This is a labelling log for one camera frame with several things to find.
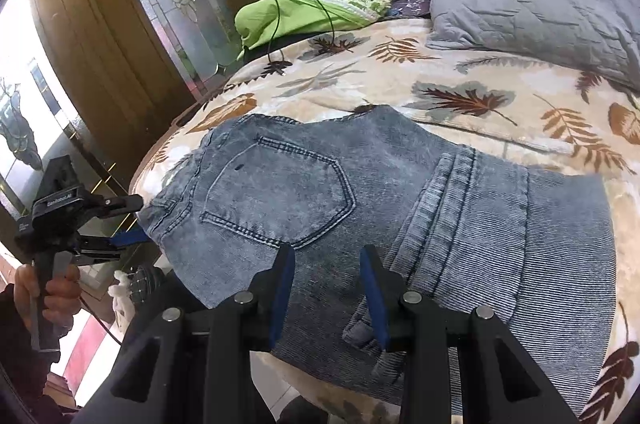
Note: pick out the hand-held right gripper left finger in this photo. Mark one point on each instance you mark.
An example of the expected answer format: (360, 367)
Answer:
(281, 299)

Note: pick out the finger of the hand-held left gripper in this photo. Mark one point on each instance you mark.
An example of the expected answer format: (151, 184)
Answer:
(120, 204)
(122, 240)

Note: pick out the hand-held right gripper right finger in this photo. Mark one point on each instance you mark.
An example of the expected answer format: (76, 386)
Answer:
(375, 299)

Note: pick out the blue denim pants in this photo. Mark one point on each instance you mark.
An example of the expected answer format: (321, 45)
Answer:
(300, 184)

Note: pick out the person's left hand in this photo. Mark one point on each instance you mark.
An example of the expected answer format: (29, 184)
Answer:
(62, 291)

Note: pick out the black mesh object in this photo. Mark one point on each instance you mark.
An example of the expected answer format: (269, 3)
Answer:
(145, 281)

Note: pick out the white fluffy object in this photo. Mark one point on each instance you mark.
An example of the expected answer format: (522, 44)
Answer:
(120, 291)

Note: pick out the etched glass cabinet door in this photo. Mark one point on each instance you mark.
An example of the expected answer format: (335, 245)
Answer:
(20, 129)

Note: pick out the brown wooden door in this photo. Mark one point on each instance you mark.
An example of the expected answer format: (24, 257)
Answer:
(100, 29)

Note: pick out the leaf print blanket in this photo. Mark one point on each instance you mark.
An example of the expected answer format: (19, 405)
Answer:
(400, 69)

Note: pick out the plain green cloth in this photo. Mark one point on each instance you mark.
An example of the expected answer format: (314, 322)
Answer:
(285, 19)

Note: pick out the purple patterned cloth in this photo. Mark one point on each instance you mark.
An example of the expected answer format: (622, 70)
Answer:
(411, 4)

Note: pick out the brown bed frame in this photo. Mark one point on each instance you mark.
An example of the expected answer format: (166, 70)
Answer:
(192, 110)

